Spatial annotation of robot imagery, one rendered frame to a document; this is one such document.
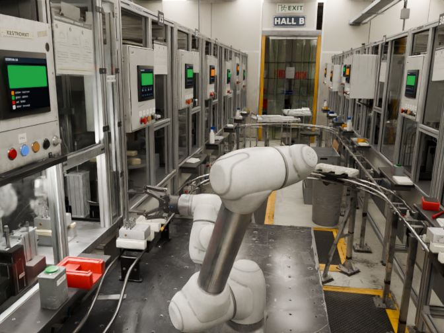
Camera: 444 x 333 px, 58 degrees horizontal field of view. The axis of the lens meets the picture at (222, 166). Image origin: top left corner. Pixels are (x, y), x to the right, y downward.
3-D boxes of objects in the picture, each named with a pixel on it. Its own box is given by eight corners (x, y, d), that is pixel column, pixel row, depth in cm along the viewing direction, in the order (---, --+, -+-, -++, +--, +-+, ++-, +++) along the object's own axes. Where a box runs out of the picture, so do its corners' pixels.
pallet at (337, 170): (311, 176, 353) (312, 164, 350) (318, 173, 363) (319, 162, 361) (351, 184, 330) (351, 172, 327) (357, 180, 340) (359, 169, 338)
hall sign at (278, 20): (305, 26, 913) (306, 15, 907) (272, 26, 924) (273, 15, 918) (305, 26, 917) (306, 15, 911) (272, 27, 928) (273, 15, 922)
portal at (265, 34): (314, 143, 972) (322, 30, 911) (258, 141, 992) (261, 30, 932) (313, 143, 982) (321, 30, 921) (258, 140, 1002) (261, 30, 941)
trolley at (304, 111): (312, 158, 807) (316, 110, 785) (283, 157, 808) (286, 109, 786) (304, 149, 889) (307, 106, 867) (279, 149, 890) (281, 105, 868)
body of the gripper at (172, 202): (182, 211, 175) (162, 209, 176) (182, 192, 173) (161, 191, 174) (178, 217, 168) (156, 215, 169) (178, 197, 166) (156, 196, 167)
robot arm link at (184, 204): (195, 191, 173) (182, 191, 174) (190, 198, 164) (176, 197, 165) (195, 211, 175) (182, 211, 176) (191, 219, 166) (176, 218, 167)
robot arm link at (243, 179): (229, 329, 152) (178, 350, 140) (209, 295, 162) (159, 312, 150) (298, 165, 110) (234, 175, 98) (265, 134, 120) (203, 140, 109)
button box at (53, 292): (57, 310, 130) (53, 277, 128) (34, 307, 131) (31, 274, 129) (69, 296, 138) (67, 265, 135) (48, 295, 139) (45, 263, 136)
